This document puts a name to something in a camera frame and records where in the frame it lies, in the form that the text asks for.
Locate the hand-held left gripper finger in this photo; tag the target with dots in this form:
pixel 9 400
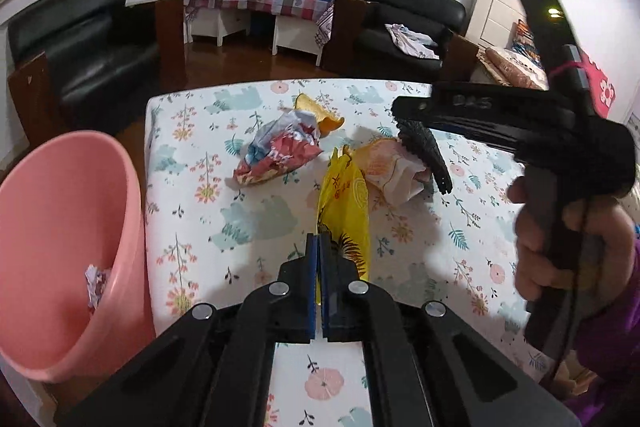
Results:
pixel 312 267
pixel 324 267

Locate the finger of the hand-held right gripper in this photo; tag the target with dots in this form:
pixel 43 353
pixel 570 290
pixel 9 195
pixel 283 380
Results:
pixel 475 102
pixel 480 133

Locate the black foam net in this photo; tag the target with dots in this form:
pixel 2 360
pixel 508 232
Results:
pixel 435 157

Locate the yellow plastic bag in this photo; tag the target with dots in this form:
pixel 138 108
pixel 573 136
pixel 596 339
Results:
pixel 345 197

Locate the pale burger wrapper paper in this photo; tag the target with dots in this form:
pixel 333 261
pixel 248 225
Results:
pixel 395 167

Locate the red snack wrapper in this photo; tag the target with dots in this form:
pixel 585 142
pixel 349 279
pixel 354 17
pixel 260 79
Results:
pixel 280 152

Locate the orange yellow wrapper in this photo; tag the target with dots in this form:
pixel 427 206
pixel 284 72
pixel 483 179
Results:
pixel 320 109

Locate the white paper scrap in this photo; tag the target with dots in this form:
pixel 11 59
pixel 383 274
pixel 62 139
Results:
pixel 97 287

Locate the pink plastic bucket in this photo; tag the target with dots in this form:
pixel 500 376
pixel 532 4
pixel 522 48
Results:
pixel 60 207

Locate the person's right forearm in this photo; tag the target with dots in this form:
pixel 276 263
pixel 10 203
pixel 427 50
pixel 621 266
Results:
pixel 610 347

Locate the person's right hand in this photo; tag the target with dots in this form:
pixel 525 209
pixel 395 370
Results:
pixel 525 247

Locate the long dotted pink pillow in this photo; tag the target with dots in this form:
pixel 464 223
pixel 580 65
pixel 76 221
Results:
pixel 510 67

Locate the pink flower cushion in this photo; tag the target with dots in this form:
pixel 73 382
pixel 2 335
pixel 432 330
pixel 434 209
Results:
pixel 602 87

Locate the table with floral cloth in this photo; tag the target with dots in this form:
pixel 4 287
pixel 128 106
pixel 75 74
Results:
pixel 260 217

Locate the colourful patterned cushion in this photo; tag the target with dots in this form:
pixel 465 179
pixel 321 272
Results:
pixel 525 42

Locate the pale printed cloth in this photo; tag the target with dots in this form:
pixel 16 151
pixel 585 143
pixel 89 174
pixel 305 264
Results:
pixel 410 39

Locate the white bed headboard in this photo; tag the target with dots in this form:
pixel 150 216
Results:
pixel 495 12

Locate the black leather armchair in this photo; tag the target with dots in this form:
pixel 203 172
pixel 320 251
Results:
pixel 400 7
pixel 100 52

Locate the white cabinet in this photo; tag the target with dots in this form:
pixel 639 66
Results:
pixel 220 24
pixel 295 34

